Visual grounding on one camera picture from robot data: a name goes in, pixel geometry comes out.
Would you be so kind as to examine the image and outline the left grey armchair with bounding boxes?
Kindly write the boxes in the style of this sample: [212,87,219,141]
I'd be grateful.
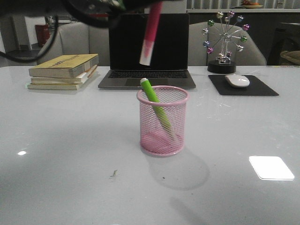
[37,22,110,66]

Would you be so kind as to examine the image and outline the ferris wheel desk ornament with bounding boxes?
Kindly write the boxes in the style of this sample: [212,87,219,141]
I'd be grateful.
[202,10,250,74]

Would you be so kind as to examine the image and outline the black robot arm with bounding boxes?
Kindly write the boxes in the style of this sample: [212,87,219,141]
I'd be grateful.
[0,0,161,28]

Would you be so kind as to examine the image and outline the pink highlighter pen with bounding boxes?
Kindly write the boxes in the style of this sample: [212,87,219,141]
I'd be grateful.
[139,1,163,66]

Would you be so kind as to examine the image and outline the grey armchair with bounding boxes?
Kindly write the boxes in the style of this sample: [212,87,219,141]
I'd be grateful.
[188,22,267,66]
[37,22,110,66]

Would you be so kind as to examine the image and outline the top yellow book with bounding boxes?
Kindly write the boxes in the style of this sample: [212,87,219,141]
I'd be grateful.
[29,54,99,78]

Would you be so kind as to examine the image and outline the fruit bowl on counter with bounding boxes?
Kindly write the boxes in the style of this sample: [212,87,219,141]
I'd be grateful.
[241,0,263,9]

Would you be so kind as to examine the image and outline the middle book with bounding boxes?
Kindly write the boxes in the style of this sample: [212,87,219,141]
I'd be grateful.
[31,65,98,84]

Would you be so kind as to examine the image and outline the right grey armchair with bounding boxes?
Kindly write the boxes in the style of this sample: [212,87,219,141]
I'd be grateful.
[188,22,267,66]

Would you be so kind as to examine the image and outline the grey laptop computer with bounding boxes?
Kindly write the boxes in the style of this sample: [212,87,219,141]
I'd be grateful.
[98,13,195,90]

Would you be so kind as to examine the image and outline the red trash bin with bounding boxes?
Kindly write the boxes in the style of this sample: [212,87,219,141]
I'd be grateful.
[35,24,50,47]

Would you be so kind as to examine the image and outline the white computer mouse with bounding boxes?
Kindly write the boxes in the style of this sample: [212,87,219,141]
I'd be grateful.
[225,74,250,88]

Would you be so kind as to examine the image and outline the bottom book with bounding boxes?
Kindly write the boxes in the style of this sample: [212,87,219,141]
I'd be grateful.
[27,76,92,90]

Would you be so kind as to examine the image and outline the black mouse pad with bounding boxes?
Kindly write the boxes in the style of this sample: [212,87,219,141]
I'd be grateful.
[208,75,279,97]

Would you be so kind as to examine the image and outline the pink mesh pen holder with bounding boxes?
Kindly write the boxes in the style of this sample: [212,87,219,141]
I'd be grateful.
[137,85,189,156]

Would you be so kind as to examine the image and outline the green highlighter pen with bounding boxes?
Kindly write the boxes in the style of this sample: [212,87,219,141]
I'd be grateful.
[140,78,177,141]

